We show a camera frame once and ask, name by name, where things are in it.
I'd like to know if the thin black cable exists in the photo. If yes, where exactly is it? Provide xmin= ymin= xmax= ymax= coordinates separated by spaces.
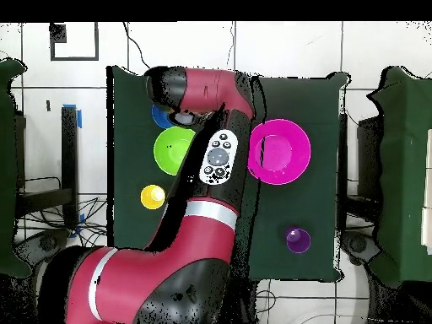
xmin=121 ymin=21 xmax=153 ymax=70

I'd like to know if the purple cup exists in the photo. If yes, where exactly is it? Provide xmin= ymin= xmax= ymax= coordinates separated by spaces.
xmin=283 ymin=226 xmax=312 ymax=255

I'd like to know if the large green bowl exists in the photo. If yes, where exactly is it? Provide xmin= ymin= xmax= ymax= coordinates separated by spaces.
xmin=153 ymin=125 xmax=197 ymax=176

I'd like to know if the dark green tablecloth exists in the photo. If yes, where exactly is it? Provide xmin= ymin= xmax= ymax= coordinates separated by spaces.
xmin=106 ymin=65 xmax=348 ymax=283

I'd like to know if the blue bowl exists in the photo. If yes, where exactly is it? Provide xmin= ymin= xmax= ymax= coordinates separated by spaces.
xmin=150 ymin=103 xmax=176 ymax=130

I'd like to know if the large pink bowl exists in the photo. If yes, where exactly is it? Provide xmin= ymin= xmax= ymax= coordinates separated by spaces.
xmin=247 ymin=118 xmax=312 ymax=186

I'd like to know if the black square frame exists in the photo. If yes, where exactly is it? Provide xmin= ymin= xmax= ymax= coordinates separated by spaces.
xmin=49 ymin=21 xmax=100 ymax=62

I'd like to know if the blue tape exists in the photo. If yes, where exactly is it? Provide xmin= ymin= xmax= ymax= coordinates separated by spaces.
xmin=62 ymin=103 xmax=83 ymax=129

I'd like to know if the green-clothed side table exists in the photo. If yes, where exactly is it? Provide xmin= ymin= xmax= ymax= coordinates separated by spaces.
xmin=0 ymin=57 xmax=33 ymax=279
xmin=367 ymin=65 xmax=432 ymax=288

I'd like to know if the black post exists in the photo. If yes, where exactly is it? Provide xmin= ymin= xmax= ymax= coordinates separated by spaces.
xmin=61 ymin=105 xmax=79 ymax=227

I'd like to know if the black wheeled base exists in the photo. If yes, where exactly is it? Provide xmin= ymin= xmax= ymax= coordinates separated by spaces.
xmin=340 ymin=230 xmax=381 ymax=266
xmin=14 ymin=228 xmax=72 ymax=267

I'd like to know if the yellow cup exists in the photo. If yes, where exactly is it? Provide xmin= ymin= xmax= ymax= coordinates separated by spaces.
xmin=139 ymin=184 xmax=167 ymax=211

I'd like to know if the white board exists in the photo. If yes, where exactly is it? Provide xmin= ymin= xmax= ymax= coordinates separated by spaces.
xmin=420 ymin=127 xmax=432 ymax=256

